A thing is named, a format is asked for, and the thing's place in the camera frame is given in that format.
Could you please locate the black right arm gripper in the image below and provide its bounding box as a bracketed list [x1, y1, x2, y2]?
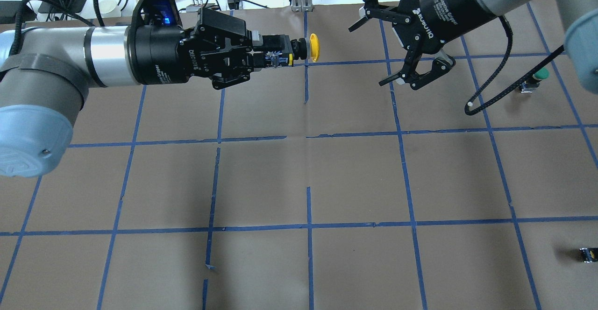
[348, 0, 496, 90]

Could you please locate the black corrugated cable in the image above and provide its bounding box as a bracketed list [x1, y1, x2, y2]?
[465, 16, 566, 116]

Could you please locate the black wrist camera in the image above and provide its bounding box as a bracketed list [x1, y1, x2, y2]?
[131, 0, 182, 28]

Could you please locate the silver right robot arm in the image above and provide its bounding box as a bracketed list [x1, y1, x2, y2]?
[350, 0, 597, 94]

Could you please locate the green push button switch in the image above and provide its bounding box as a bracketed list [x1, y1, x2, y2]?
[519, 67, 550, 94]

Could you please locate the yellow push button switch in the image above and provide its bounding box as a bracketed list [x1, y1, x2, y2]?
[252, 33, 320, 70]

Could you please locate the small black switch block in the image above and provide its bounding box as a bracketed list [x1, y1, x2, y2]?
[579, 247, 598, 263]

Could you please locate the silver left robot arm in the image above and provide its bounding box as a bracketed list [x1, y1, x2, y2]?
[0, 0, 322, 177]

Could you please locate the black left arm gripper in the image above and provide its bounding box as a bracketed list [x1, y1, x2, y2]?
[128, 8, 264, 90]

